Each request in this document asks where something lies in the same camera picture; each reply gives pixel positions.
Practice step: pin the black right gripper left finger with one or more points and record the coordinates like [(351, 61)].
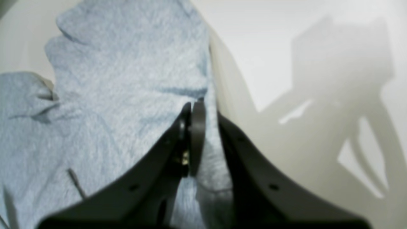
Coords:
[(143, 198)]

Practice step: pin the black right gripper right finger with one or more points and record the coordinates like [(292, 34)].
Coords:
[(265, 198)]

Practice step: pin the grey T-shirt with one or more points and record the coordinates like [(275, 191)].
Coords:
[(81, 108)]

